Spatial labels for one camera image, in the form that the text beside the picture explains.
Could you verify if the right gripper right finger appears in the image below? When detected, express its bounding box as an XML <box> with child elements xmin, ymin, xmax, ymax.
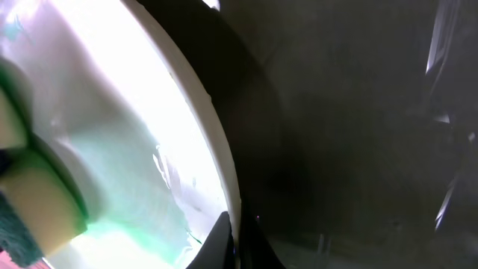
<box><xmin>239</xmin><ymin>213</ymin><xmax>285</xmax><ymax>269</ymax></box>

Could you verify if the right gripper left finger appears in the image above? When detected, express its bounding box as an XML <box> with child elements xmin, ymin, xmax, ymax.
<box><xmin>187</xmin><ymin>211</ymin><xmax>235</xmax><ymax>269</ymax></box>

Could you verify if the white plate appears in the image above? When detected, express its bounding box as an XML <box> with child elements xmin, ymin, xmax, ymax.
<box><xmin>1</xmin><ymin>0</ymin><xmax>240</xmax><ymax>268</ymax></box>

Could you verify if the green yellow sponge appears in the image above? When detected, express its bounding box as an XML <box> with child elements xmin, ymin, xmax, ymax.
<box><xmin>1</xmin><ymin>60</ymin><xmax>87</xmax><ymax>268</ymax></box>

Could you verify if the black serving tray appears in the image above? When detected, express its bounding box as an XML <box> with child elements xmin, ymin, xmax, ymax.
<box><xmin>143</xmin><ymin>0</ymin><xmax>477</xmax><ymax>268</ymax></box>

